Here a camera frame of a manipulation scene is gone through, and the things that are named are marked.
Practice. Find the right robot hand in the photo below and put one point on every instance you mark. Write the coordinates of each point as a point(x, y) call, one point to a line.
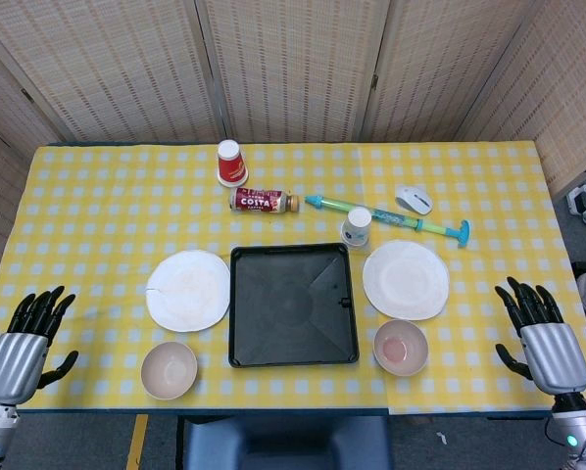
point(555, 357)

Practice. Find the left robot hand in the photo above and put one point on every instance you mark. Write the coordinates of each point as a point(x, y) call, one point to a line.
point(16, 362)

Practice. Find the plain beige bowl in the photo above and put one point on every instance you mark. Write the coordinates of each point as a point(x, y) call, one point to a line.
point(169, 372)

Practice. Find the beige bowl with pink stain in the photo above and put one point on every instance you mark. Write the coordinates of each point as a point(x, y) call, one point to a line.
point(401, 348)

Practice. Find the cracked white paper plate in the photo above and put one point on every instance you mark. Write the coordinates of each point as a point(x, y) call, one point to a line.
point(187, 291)

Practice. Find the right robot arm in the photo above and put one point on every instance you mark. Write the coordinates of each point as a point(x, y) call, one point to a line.
point(572, 431)

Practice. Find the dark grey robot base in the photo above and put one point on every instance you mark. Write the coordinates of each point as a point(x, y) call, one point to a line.
point(283, 445)

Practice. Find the black square tray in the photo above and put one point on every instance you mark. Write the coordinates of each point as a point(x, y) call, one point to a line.
point(293, 313)

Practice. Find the white power adapter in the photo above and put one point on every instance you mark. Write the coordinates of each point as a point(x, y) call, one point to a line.
point(579, 201)

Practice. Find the yellow checkered tablecloth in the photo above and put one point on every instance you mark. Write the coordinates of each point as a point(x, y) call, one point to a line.
point(102, 220)

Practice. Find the white computer mouse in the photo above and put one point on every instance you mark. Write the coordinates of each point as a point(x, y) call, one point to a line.
point(413, 198)

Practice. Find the white paper cup blue flower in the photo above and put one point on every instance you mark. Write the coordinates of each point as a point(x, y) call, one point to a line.
point(356, 227)

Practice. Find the green and blue water squirter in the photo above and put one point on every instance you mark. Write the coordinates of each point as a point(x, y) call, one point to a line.
point(332, 203)

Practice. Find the red paper cup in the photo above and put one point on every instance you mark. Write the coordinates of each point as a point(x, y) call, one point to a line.
point(231, 166)

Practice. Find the Costa coffee bottle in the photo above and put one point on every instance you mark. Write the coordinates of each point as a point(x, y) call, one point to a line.
point(261, 201)

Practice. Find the woven folding screen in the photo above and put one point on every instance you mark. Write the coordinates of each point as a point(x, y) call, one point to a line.
point(293, 73)

